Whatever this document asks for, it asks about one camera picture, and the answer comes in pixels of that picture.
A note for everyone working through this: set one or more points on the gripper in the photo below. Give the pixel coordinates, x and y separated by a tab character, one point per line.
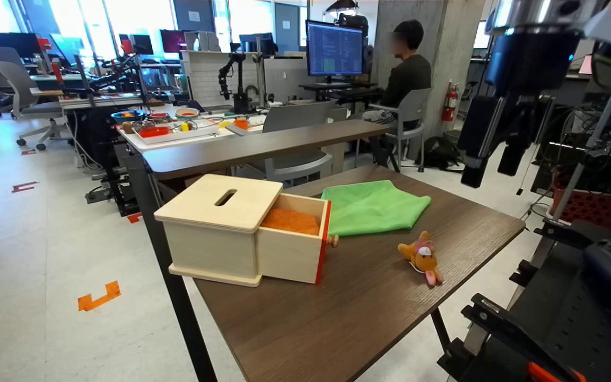
528	61

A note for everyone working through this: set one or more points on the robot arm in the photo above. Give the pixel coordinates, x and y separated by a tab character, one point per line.
610	24

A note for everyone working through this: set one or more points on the small black robot arm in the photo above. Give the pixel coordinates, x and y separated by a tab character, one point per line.
239	98

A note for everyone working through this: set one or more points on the yellow plush toy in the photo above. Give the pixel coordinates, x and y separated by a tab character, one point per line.
423	258

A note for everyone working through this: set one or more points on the black backpack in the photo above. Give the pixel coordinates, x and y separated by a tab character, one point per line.
441	154

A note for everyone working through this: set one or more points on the fire extinguisher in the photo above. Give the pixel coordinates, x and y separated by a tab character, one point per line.
449	103

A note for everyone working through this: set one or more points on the grey chair with metal legs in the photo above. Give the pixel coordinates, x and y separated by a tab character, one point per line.
411	109

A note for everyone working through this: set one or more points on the person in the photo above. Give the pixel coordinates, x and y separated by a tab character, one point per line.
406	79

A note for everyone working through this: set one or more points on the red crate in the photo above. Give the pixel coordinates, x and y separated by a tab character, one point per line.
589	208

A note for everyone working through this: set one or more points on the green cloth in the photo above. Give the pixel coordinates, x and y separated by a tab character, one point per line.
372	207

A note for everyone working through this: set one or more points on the monitor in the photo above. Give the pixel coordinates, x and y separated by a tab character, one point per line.
334	49

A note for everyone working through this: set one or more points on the wooden drawer knob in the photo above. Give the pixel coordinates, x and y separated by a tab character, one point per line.
332	241

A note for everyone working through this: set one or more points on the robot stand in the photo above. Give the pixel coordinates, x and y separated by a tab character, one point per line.
560	323

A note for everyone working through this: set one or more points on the orange cloth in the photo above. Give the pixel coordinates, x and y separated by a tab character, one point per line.
290	221

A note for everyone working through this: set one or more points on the long brown table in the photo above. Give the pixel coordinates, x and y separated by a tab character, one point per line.
263	146

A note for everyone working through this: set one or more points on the wooden drawer with red front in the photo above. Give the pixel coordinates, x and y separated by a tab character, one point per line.
287	254

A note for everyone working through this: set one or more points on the orange cup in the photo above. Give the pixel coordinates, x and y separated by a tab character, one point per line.
241	124

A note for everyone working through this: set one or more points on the wooden box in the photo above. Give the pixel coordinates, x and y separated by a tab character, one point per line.
210	233

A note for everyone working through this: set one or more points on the white bowl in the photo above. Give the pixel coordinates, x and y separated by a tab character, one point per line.
186	112

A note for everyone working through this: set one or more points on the white tray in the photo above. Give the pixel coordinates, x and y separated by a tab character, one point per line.
178	135

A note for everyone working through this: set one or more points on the blue bowl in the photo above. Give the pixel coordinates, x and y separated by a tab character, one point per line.
127	115

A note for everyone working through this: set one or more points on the grey office chair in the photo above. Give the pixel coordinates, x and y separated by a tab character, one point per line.
19	87

